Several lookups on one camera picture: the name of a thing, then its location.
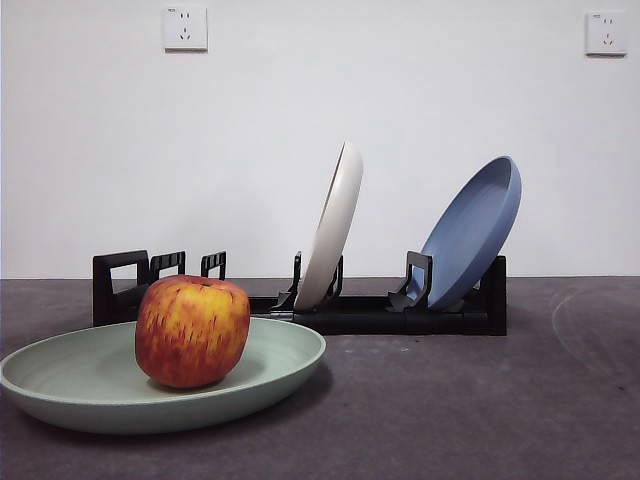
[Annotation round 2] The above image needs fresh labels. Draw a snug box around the green plate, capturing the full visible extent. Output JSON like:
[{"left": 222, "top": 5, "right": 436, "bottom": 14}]
[{"left": 0, "top": 315, "right": 329, "bottom": 435}]

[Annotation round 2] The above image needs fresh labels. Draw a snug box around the red yellow apple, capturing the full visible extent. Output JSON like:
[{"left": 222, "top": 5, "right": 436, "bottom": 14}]
[{"left": 134, "top": 273, "right": 252, "bottom": 390}]

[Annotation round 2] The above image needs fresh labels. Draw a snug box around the cream plate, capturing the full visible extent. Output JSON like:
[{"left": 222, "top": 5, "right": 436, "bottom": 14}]
[{"left": 293, "top": 141, "right": 365, "bottom": 311}]

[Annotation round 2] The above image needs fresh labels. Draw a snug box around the black plate rack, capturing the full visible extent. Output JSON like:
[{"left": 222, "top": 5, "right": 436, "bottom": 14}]
[{"left": 92, "top": 249, "right": 509, "bottom": 337}]

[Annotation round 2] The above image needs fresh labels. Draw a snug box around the blue plate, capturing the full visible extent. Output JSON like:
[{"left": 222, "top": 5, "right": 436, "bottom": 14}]
[{"left": 419, "top": 155, "right": 524, "bottom": 311}]

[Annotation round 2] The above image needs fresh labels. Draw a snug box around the white wall socket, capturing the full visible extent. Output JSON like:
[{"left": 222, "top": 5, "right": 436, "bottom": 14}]
[
  {"left": 163, "top": 3, "right": 209, "bottom": 53},
  {"left": 585, "top": 11, "right": 629, "bottom": 57}
]

